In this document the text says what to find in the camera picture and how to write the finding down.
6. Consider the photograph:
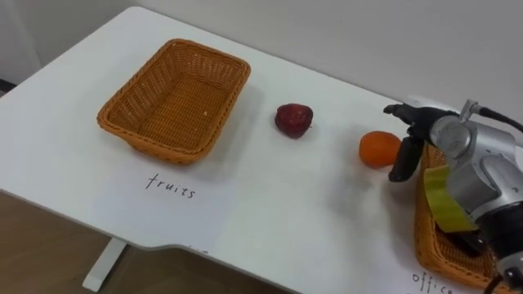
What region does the empty orange wicker basket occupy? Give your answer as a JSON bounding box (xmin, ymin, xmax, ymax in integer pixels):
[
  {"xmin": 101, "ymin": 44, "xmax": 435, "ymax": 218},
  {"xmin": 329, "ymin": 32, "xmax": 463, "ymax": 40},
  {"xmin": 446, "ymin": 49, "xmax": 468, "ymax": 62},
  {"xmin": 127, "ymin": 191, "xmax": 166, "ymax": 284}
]
[{"xmin": 96, "ymin": 38, "xmax": 252, "ymax": 166}]

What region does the yellow-green flat pad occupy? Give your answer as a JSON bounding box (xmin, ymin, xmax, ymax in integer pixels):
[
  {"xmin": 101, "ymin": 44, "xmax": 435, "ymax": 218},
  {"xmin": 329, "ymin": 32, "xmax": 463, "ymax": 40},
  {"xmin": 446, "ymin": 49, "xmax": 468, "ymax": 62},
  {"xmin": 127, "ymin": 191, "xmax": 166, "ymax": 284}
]
[{"xmin": 422, "ymin": 164, "xmax": 478, "ymax": 234}]

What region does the red fruit soft toy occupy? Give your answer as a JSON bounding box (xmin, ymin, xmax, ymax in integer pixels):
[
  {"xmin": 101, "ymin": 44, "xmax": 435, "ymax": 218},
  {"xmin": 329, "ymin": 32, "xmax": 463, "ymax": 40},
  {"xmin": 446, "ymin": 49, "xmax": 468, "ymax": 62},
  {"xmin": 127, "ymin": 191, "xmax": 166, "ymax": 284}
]
[{"xmin": 274, "ymin": 103, "xmax": 315, "ymax": 140}]

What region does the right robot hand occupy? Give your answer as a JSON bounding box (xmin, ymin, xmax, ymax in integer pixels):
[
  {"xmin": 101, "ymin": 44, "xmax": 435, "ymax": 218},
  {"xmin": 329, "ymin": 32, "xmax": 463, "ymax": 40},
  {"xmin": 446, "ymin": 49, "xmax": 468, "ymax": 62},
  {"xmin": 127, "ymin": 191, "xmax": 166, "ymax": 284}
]
[{"xmin": 382, "ymin": 96, "xmax": 459, "ymax": 183}]

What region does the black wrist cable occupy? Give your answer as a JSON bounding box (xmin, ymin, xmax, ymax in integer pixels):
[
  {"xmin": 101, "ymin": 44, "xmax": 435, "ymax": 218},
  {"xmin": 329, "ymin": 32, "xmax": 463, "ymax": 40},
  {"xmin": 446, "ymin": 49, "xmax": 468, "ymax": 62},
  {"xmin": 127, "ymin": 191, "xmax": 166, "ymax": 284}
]
[{"xmin": 459, "ymin": 99, "xmax": 523, "ymax": 133}]

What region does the orange wicker basket with items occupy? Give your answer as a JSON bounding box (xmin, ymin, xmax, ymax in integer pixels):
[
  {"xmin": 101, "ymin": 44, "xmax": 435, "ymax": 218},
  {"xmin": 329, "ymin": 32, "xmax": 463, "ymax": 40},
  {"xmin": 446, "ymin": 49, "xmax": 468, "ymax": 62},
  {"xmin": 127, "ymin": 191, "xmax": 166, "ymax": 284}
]
[{"xmin": 413, "ymin": 142, "xmax": 523, "ymax": 294}]

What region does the orange fruit soft toy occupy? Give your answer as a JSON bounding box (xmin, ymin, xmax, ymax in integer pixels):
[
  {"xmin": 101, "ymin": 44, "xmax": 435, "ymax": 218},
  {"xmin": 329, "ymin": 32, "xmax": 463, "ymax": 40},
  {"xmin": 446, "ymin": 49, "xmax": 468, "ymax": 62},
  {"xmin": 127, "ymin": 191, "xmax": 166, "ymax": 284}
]
[{"xmin": 359, "ymin": 130, "xmax": 402, "ymax": 169}]

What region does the white desk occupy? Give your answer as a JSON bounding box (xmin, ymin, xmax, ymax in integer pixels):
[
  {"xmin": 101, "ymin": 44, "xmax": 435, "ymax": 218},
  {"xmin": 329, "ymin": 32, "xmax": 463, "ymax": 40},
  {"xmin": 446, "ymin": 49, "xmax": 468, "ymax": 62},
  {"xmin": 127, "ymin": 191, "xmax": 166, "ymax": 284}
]
[{"xmin": 0, "ymin": 5, "xmax": 523, "ymax": 294}]

